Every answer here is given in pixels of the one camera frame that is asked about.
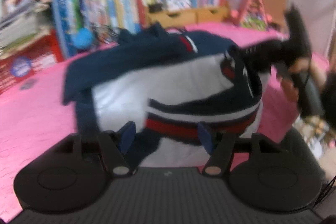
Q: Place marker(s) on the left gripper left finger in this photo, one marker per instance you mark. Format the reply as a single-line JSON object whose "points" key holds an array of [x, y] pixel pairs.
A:
{"points": [[113, 147]]}

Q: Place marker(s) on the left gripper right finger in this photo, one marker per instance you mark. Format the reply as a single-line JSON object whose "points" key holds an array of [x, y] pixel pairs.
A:
{"points": [[220, 147]]}

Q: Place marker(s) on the navy and white jacket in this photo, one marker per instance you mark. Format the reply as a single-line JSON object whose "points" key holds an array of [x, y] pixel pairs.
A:
{"points": [[166, 84]]}

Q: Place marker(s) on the person's right hand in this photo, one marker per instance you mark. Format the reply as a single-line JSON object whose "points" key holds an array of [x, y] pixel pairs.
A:
{"points": [[302, 64]]}

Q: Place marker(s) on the colourful triangular toy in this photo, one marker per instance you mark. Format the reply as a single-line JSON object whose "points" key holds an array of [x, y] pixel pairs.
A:
{"points": [[251, 14]]}

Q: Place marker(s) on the wooden drawer organizer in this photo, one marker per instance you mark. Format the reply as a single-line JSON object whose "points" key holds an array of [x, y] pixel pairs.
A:
{"points": [[189, 16]]}

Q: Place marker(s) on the pink floor mat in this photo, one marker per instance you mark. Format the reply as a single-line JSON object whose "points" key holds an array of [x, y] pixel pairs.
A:
{"points": [[34, 119]]}

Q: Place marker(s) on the blue plush ball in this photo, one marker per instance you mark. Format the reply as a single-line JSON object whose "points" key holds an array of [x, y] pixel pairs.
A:
{"points": [[83, 39]]}

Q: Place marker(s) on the red plastic crate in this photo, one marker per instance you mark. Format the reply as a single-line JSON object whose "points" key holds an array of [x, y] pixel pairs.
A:
{"points": [[28, 56]]}

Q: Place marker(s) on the stack of papers and books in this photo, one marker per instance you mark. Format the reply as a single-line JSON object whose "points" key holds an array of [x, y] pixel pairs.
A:
{"points": [[30, 21]]}

